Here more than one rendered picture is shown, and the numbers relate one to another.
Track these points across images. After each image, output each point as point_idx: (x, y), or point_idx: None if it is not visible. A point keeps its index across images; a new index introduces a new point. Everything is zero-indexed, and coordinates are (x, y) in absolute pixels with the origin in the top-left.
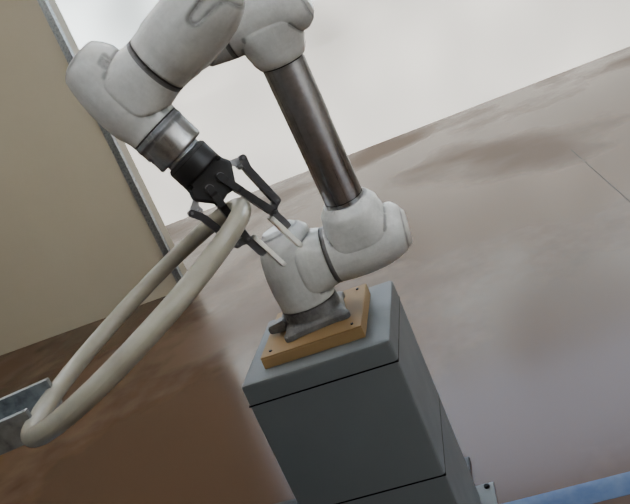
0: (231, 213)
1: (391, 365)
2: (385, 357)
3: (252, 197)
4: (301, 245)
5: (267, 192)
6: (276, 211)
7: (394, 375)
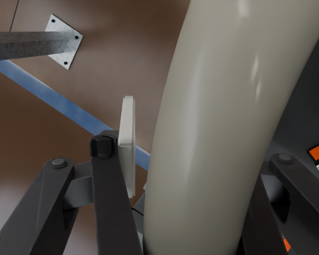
0: None
1: (139, 211)
2: (137, 217)
3: (112, 216)
4: (129, 96)
5: (50, 194)
6: (97, 136)
7: (144, 206)
